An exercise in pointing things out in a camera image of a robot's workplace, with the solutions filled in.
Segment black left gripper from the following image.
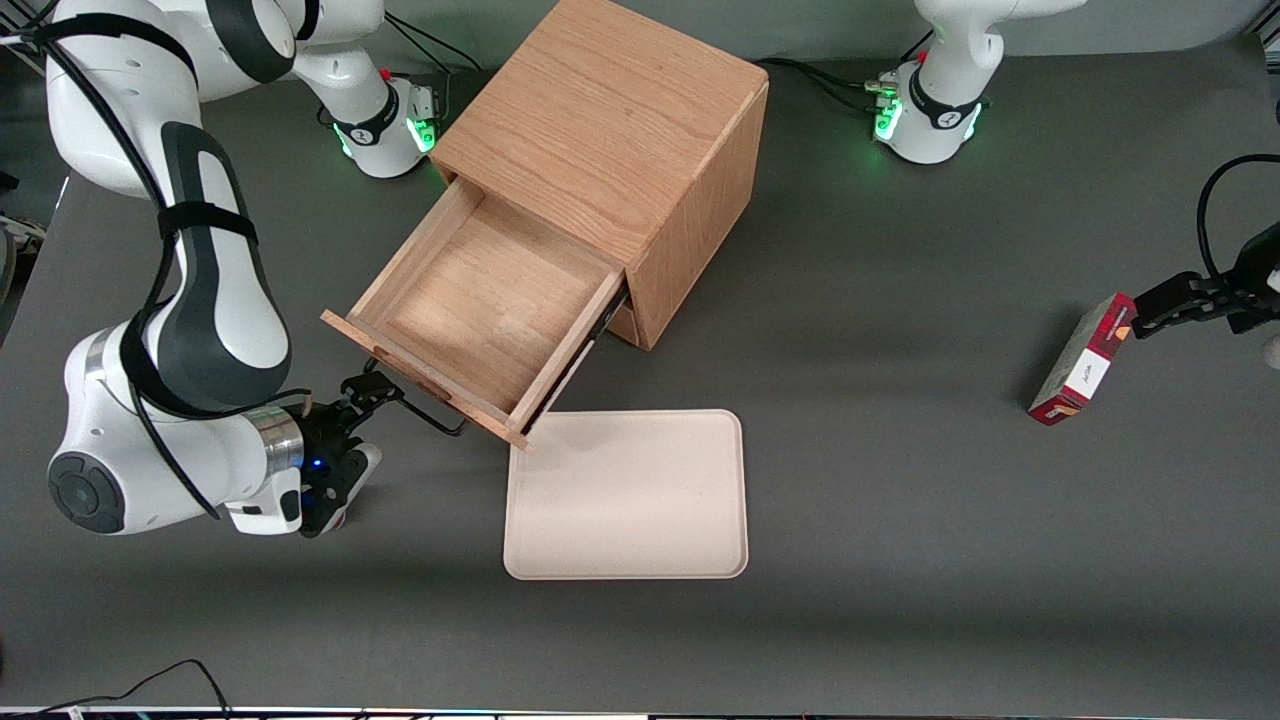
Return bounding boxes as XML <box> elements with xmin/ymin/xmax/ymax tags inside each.
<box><xmin>1132</xmin><ymin>222</ymin><xmax>1280</xmax><ymax>339</ymax></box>

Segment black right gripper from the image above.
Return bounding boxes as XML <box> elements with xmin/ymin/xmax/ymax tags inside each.
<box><xmin>298</xmin><ymin>371</ymin><xmax>407</xmax><ymax>475</ymax></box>

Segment oak wooden drawer cabinet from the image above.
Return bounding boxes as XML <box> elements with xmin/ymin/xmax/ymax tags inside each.
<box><xmin>428</xmin><ymin>0</ymin><xmax>771</xmax><ymax>352</ymax></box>

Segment red and white carton box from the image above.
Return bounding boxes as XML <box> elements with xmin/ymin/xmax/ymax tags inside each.
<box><xmin>1028</xmin><ymin>292</ymin><xmax>1139</xmax><ymax>428</ymax></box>

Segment beige rectangular tray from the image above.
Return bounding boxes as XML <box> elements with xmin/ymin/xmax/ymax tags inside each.
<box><xmin>502</xmin><ymin>409</ymin><xmax>750</xmax><ymax>581</ymax></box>

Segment black looped gripper cable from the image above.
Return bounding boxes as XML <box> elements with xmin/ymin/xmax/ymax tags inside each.
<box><xmin>1196</xmin><ymin>154</ymin><xmax>1280</xmax><ymax>286</ymax></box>

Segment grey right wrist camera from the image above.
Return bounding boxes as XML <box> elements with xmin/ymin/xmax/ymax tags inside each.
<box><xmin>298</xmin><ymin>443</ymin><xmax>384</xmax><ymax>540</ymax></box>

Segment black cable along right arm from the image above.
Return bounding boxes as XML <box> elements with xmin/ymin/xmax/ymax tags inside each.
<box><xmin>20</xmin><ymin>10</ymin><xmax>313</xmax><ymax>521</ymax></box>

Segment thin black table cable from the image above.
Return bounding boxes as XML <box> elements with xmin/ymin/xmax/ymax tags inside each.
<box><xmin>30</xmin><ymin>659</ymin><xmax>233</xmax><ymax>720</ymax></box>

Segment black right arm base cables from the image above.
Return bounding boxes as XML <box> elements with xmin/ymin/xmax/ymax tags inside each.
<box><xmin>378</xmin><ymin>14</ymin><xmax>483</xmax><ymax>101</ymax></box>

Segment black arm base cables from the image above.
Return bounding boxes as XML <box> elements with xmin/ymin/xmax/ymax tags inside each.
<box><xmin>755</xmin><ymin>28</ymin><xmax>936</xmax><ymax>117</ymax></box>
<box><xmin>378</xmin><ymin>14</ymin><xmax>483</xmax><ymax>101</ymax></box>

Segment black left arm base cables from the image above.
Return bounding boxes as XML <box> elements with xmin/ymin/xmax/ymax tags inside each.
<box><xmin>755</xmin><ymin>28</ymin><xmax>936</xmax><ymax>117</ymax></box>

